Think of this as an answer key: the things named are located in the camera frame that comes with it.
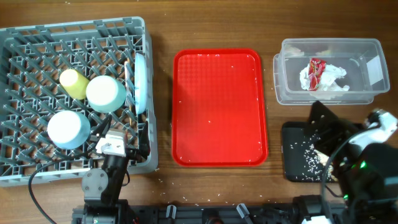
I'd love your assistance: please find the white napkin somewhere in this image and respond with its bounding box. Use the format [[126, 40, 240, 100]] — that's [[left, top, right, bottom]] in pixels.
[[300, 64, 349, 91]]

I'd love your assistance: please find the green bowl with food scraps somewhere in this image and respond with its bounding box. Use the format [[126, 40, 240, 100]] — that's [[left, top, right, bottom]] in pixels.
[[86, 75, 126, 113]]

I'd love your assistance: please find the light blue bowl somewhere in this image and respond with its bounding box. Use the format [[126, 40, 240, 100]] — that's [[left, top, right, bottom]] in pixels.
[[47, 110, 91, 149]]

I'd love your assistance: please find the red snack wrapper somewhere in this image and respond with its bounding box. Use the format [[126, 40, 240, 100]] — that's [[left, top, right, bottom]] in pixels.
[[308, 58, 326, 91]]

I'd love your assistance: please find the light blue round plate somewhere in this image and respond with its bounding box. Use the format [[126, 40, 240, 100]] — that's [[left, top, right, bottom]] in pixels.
[[134, 54, 147, 114]]

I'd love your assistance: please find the yellow plastic cup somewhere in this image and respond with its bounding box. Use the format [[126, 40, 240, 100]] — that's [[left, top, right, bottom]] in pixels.
[[60, 69, 90, 100]]

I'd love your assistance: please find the white plastic fork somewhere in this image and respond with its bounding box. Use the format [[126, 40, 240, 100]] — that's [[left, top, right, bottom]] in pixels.
[[124, 59, 131, 107]]

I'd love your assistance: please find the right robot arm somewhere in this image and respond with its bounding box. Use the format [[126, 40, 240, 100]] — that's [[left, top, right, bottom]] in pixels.
[[292, 101, 397, 223]]

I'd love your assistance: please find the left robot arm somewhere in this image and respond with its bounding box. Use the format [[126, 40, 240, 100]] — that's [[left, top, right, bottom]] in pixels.
[[72, 123, 150, 223]]

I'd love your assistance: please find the grey plastic dishwasher rack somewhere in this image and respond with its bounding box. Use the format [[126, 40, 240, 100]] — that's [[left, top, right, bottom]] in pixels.
[[1, 17, 154, 187]]

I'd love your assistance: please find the rice and food scraps pile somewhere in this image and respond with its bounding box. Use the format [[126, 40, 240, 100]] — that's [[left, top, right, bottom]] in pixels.
[[315, 150, 336, 181]]

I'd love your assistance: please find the black plastic tray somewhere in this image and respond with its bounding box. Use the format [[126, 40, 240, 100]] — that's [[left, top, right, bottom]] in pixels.
[[281, 121, 324, 182]]

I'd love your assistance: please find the clear plastic bin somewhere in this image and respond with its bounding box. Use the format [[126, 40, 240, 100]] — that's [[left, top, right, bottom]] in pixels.
[[273, 38, 390, 105]]

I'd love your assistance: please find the red plastic tray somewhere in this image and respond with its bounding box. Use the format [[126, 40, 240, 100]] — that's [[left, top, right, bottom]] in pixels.
[[172, 48, 268, 167]]

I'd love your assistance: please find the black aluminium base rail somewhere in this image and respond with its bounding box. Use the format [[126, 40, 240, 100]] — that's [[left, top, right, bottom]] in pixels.
[[72, 203, 310, 224]]

